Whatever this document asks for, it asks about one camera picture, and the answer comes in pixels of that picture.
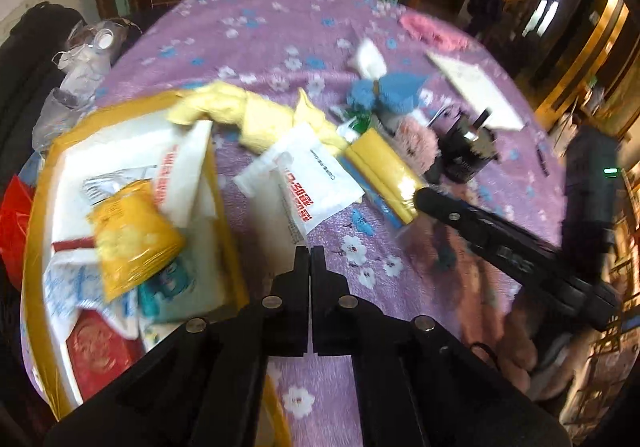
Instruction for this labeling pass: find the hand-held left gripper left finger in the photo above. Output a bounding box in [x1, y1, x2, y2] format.
[45, 245, 312, 447]

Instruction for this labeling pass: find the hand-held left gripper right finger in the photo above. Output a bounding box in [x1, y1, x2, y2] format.
[310, 245, 573, 447]

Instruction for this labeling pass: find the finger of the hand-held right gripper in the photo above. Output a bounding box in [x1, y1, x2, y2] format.
[412, 186, 492, 254]

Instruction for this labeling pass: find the yellow sponge pack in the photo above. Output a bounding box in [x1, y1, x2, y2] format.
[342, 127, 431, 228]

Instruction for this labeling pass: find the small white red-print packet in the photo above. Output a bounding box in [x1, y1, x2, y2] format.
[232, 123, 366, 248]

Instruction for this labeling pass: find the large white red-print packet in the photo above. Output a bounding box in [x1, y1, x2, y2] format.
[150, 119, 221, 228]

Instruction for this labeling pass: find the yellow snack packet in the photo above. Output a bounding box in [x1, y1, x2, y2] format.
[86, 179, 187, 303]

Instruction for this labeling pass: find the blue printed white packet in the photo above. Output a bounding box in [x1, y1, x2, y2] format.
[42, 252, 141, 340]

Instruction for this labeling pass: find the person's right hand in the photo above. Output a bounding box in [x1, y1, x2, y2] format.
[450, 254, 557, 393]

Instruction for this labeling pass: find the black pen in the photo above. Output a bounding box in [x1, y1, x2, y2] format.
[535, 142, 551, 178]

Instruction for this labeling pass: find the black round device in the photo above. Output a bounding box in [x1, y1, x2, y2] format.
[435, 108, 501, 185]

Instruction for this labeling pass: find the pink fluffy puff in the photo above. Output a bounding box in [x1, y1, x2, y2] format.
[395, 117, 441, 175]

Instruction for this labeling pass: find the small green white packet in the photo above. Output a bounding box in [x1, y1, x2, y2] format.
[337, 119, 373, 142]

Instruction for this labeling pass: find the teal printed pack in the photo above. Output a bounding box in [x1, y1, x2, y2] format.
[137, 252, 226, 325]

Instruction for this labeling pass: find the white paper sheet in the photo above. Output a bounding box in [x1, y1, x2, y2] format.
[425, 51, 526, 132]

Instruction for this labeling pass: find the blue cloth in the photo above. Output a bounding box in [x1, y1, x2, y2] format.
[346, 72, 433, 115]

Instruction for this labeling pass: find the wooden shelving unit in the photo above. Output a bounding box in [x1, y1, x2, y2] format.
[530, 0, 640, 138]

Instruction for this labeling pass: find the white cloth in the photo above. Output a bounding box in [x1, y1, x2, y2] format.
[350, 38, 388, 80]

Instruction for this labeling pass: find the pink cloth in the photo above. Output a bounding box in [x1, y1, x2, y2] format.
[399, 13, 471, 52]

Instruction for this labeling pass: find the pale yellow cloth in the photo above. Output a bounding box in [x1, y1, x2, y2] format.
[167, 82, 346, 152]

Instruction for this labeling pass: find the red packet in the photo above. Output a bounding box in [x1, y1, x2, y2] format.
[65, 317, 146, 403]

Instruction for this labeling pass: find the silver foil packet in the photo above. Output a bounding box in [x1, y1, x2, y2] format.
[81, 167, 151, 208]

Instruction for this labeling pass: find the purple floral blanket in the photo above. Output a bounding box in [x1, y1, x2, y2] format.
[30, 0, 591, 447]

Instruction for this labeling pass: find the red plastic bag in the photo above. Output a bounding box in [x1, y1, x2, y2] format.
[0, 174, 36, 293]

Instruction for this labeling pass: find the clear plastic bag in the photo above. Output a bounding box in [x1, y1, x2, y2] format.
[31, 19, 143, 152]

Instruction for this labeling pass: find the black bag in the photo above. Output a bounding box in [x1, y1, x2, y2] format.
[0, 2, 86, 178]

